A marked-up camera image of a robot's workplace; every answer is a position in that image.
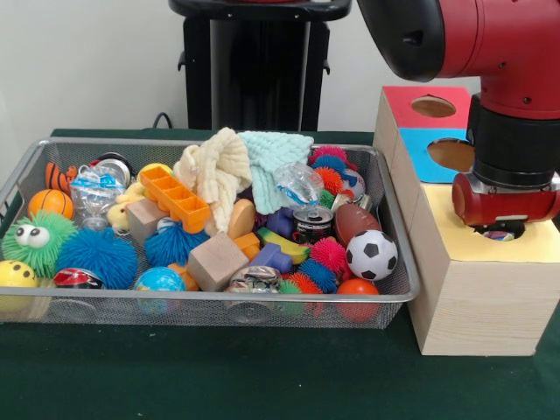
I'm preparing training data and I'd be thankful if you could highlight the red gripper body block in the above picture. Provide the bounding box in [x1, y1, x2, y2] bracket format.
[451, 172, 560, 228]

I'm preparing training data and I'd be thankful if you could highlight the black drink can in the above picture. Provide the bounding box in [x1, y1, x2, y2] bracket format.
[291, 204, 336, 244]

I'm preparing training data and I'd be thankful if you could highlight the clear plastic bottle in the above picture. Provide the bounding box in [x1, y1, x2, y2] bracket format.
[273, 160, 326, 206]

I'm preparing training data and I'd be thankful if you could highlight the mint green cloth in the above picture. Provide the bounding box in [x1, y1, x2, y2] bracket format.
[238, 129, 315, 215]

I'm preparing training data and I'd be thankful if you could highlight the cream knitted cloth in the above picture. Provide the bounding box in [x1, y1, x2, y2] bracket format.
[173, 126, 254, 235]

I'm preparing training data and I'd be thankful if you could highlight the orange toy brick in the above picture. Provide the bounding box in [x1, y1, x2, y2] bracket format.
[139, 167, 212, 235]

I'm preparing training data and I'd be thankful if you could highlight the wooden box with three holes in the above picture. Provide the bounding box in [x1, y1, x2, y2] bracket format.
[372, 86, 560, 356]

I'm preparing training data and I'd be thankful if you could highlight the shallow mesh bin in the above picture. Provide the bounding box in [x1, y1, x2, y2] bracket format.
[0, 136, 422, 332]

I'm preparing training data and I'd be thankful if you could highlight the black and white soccer ball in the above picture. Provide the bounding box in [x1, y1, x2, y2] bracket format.
[346, 229, 400, 281]

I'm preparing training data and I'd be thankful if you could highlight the brown toy football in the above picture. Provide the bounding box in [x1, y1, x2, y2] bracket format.
[335, 203, 382, 247]

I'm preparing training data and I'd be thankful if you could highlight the plain wooden block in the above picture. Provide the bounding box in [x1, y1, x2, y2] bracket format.
[187, 231, 250, 293]

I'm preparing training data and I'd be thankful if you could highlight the dark green tablecloth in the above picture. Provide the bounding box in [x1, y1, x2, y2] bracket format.
[0, 127, 560, 420]

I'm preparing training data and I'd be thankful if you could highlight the blue spiky ball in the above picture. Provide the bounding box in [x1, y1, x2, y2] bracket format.
[56, 226, 139, 291]

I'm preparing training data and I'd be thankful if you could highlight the green spiky ball with eyes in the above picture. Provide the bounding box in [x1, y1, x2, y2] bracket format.
[1, 209, 78, 279]

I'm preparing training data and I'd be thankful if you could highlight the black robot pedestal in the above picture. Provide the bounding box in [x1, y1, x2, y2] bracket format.
[168, 0, 354, 132]

